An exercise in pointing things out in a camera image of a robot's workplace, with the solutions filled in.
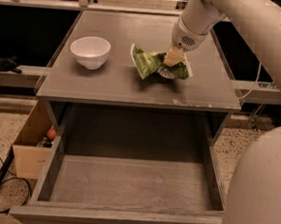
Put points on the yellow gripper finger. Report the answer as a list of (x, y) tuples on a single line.
[(174, 55)]

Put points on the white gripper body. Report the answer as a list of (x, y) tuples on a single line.
[(183, 38)]

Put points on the green jalapeno chip bag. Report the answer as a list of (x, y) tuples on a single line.
[(149, 63)]

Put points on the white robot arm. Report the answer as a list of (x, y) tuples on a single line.
[(254, 195)]

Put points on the open grey top drawer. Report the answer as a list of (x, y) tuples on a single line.
[(106, 190)]

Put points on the grey wooden cabinet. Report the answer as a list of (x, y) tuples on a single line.
[(113, 112)]

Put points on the white bowl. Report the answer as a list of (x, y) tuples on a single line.
[(90, 52)]

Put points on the orange ball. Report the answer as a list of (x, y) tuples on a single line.
[(51, 134)]

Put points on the cardboard box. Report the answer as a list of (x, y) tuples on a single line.
[(32, 146)]

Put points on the black object on ledge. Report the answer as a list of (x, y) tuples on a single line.
[(9, 64)]

